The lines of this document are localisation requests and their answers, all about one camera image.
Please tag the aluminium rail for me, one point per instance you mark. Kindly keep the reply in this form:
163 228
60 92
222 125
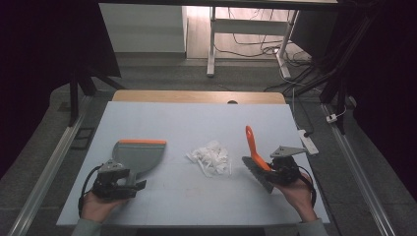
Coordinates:
46 173
357 170

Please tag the small white plug adapter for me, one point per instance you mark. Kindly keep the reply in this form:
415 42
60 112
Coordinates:
331 118

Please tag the white desk frame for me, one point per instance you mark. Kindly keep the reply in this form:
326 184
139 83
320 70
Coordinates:
249 26

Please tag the black metal stand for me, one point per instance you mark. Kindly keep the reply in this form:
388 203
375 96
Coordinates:
82 85
341 82

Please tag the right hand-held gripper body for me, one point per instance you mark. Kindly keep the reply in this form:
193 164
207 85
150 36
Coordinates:
285 168

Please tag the light blue table board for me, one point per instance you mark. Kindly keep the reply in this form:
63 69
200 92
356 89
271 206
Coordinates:
196 124

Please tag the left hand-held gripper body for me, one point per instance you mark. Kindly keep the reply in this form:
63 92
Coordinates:
109 183

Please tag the dark curtain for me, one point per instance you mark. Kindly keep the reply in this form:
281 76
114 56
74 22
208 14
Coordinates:
387 91
39 65

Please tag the person's right hand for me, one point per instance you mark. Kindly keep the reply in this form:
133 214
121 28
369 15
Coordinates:
298 200

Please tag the person's left hand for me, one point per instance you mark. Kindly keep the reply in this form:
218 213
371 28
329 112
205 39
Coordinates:
98 208

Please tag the wooden table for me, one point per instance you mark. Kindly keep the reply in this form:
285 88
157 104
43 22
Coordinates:
196 96

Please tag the white power strip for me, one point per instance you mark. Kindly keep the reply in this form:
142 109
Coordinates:
308 141

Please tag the grey dustpan with orange edge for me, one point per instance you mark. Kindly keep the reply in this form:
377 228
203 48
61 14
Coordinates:
139 157

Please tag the white cabinet panel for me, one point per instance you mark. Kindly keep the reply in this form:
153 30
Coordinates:
142 28

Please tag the pile of white paper scraps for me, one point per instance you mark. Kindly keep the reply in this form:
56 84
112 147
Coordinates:
211 157

